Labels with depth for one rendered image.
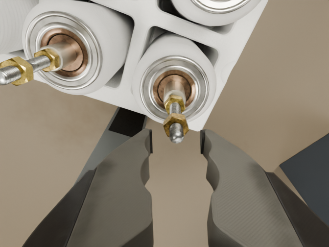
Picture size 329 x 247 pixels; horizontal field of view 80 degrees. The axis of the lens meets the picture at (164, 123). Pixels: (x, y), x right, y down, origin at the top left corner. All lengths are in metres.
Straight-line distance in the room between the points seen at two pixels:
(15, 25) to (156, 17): 0.16
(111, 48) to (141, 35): 0.07
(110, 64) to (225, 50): 0.15
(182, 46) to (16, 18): 0.19
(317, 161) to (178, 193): 0.39
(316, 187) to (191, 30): 0.47
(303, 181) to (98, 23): 0.57
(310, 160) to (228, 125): 0.23
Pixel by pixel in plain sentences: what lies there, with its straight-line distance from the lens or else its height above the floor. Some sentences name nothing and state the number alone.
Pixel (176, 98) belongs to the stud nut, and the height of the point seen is 0.29.
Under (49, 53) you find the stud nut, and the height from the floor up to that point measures 0.29.
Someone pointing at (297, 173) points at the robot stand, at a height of 0.05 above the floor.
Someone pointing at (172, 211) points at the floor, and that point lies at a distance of 0.76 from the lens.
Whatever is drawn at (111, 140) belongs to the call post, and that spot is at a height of 0.19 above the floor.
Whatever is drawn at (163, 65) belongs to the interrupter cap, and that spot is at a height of 0.25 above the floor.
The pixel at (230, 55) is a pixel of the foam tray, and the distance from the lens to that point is 0.29.
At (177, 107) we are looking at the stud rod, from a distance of 0.17.
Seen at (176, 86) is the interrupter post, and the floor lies 0.27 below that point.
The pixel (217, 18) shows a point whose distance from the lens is 0.21.
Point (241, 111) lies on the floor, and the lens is 0.54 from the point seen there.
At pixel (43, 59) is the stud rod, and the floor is 0.30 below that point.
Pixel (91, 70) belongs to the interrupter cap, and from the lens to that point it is 0.23.
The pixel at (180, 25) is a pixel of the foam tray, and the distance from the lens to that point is 0.28.
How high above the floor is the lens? 0.46
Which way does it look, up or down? 61 degrees down
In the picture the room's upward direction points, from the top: 177 degrees counter-clockwise
